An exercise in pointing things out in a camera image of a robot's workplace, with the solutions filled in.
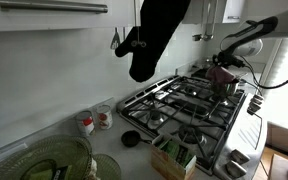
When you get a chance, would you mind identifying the black oven mitt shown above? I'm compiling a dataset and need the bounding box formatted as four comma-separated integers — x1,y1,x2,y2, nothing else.
114,0,192,83

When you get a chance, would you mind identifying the thin black cable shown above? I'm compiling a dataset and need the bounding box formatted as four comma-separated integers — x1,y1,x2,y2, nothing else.
240,79,264,98

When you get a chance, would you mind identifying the pink checked cloth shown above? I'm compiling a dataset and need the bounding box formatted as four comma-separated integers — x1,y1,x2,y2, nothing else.
205,65,237,84

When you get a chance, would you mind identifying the hanging steel spatula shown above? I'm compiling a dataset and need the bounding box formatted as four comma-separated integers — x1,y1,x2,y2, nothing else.
109,27,122,50

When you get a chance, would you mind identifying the stainless steel gas stove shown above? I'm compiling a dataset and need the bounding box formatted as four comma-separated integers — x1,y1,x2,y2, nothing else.
116,74,268,180

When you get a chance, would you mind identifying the steel cabinet handle bar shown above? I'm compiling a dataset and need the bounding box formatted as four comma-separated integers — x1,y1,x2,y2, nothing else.
0,0,109,14

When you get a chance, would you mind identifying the silver stove knob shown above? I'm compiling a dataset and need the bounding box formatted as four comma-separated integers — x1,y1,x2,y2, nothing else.
247,106,260,116
225,160,248,179
253,94,265,103
230,149,251,164
249,100,263,109

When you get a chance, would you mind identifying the green packet with black label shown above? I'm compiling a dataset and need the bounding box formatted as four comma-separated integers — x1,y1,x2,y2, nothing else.
28,164,72,180

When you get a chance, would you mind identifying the white wall cabinet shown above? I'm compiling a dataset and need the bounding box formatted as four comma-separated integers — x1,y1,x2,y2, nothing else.
0,0,145,33
182,0,247,25

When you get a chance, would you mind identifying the tin can with red label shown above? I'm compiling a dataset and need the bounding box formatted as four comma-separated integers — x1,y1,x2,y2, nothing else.
96,104,114,130
75,110,97,137

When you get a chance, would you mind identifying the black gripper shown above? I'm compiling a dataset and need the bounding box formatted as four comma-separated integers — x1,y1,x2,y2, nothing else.
218,51,246,69

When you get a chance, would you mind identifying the steel pot with lid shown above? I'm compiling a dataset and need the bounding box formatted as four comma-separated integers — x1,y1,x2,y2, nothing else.
202,58,220,72

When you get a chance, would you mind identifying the large green woven basket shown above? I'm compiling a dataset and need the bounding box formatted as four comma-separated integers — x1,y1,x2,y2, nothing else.
0,134,93,180

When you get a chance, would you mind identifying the small black skillet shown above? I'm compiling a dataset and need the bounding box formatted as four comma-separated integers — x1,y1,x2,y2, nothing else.
120,129,153,148

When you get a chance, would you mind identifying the brown wooden furniture piece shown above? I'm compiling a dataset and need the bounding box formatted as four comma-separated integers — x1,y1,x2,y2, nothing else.
265,121,288,159

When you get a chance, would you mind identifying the box with green sponges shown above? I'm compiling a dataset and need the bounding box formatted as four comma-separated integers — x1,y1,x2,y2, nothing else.
150,134,198,180

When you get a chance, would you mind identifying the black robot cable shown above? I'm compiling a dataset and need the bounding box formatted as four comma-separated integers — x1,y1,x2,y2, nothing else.
238,54,288,90

